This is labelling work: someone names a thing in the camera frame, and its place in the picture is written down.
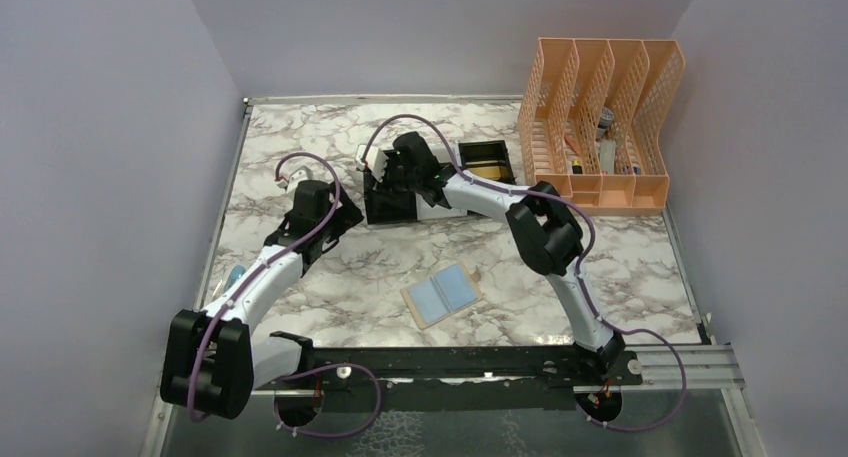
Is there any black white card tray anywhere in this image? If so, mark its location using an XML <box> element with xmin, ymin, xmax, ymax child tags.
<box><xmin>363</xmin><ymin>140</ymin><xmax>516</xmax><ymax>225</ymax></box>

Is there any orange plastic desk organizer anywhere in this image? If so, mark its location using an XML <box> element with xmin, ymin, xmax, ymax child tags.
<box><xmin>518</xmin><ymin>38</ymin><xmax>685</xmax><ymax>216</ymax></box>

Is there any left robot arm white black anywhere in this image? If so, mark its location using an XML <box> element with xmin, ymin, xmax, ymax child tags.
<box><xmin>159</xmin><ymin>180</ymin><xmax>363</xmax><ymax>419</ymax></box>

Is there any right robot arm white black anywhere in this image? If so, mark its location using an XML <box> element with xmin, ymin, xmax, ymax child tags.
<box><xmin>386</xmin><ymin>132</ymin><xmax>625</xmax><ymax>384</ymax></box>

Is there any gold card in tray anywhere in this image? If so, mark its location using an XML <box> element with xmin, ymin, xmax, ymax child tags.
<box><xmin>469</xmin><ymin>165</ymin><xmax>509</xmax><ymax>181</ymax></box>

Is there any blue patterned sticker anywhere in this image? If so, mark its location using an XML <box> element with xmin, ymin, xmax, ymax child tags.
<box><xmin>222</xmin><ymin>264</ymin><xmax>247</xmax><ymax>293</ymax></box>

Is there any grey tape roll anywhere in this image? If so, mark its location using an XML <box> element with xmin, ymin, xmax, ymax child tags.
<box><xmin>595</xmin><ymin>107</ymin><xmax>615</xmax><ymax>140</ymax></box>

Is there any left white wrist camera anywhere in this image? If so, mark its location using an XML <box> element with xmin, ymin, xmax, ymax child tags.
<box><xmin>276</xmin><ymin>166</ymin><xmax>314</xmax><ymax>193</ymax></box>

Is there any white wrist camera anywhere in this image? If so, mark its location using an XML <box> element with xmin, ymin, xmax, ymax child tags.
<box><xmin>354</xmin><ymin>144</ymin><xmax>391</xmax><ymax>184</ymax></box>
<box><xmin>276</xmin><ymin>166</ymin><xmax>314</xmax><ymax>193</ymax></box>

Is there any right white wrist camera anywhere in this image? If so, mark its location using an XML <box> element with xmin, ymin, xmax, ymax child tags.
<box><xmin>354</xmin><ymin>144</ymin><xmax>391</xmax><ymax>184</ymax></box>

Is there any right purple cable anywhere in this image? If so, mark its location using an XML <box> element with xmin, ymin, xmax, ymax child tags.
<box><xmin>360</xmin><ymin>114</ymin><xmax>689</xmax><ymax>434</ymax></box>

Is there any purple cable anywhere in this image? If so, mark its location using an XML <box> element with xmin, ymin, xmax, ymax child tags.
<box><xmin>360</xmin><ymin>114</ymin><xmax>689</xmax><ymax>434</ymax></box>
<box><xmin>186</xmin><ymin>151</ymin><xmax>343</xmax><ymax>423</ymax></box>

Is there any black metal base rail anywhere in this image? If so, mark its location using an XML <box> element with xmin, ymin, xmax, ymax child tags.
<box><xmin>158</xmin><ymin>344</ymin><xmax>743</xmax><ymax>416</ymax></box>

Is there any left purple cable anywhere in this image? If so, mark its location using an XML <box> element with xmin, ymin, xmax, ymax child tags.
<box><xmin>186</xmin><ymin>151</ymin><xmax>343</xmax><ymax>423</ymax></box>

